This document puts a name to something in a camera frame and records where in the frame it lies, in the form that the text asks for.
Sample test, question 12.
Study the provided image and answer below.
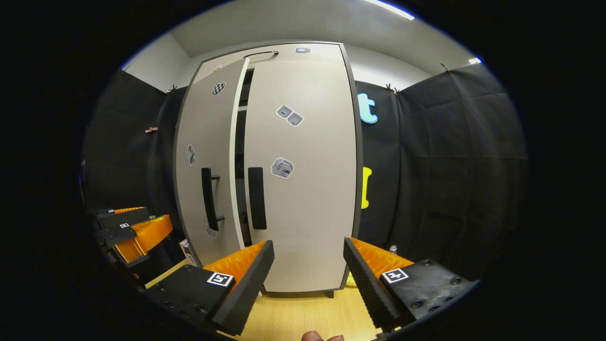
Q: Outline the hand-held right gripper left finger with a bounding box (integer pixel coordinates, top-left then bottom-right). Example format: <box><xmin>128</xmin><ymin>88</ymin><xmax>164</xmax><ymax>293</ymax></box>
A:
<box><xmin>144</xmin><ymin>240</ymin><xmax>275</xmax><ymax>336</ymax></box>

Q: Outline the black backdrop cloth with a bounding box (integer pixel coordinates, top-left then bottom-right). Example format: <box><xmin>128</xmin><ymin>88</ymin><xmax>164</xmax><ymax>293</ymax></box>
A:
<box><xmin>83</xmin><ymin>62</ymin><xmax>528</xmax><ymax>285</ymax></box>

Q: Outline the pale spine book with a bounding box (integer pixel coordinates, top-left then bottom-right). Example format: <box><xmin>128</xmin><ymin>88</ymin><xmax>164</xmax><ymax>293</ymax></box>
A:
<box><xmin>179</xmin><ymin>238</ymin><xmax>198</xmax><ymax>267</ymax></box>

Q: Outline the long ceiling light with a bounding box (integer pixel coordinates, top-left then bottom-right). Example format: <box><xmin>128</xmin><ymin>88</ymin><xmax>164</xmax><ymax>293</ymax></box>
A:
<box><xmin>362</xmin><ymin>0</ymin><xmax>416</xmax><ymax>21</ymax></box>

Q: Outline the white cabinet door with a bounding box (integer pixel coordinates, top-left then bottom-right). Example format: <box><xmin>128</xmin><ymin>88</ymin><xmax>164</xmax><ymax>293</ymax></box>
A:
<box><xmin>243</xmin><ymin>59</ymin><xmax>359</xmax><ymax>293</ymax></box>
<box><xmin>174</xmin><ymin>57</ymin><xmax>250</xmax><ymax>267</ymax></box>

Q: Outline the white shoe cabinet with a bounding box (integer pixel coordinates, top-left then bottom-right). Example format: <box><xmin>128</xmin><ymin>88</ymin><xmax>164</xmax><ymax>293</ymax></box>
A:
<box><xmin>173</xmin><ymin>42</ymin><xmax>364</xmax><ymax>298</ymax></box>

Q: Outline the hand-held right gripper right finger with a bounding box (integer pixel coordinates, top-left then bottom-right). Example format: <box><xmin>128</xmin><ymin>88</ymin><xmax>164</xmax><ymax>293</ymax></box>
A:
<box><xmin>343</xmin><ymin>237</ymin><xmax>474</xmax><ymax>332</ymax></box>

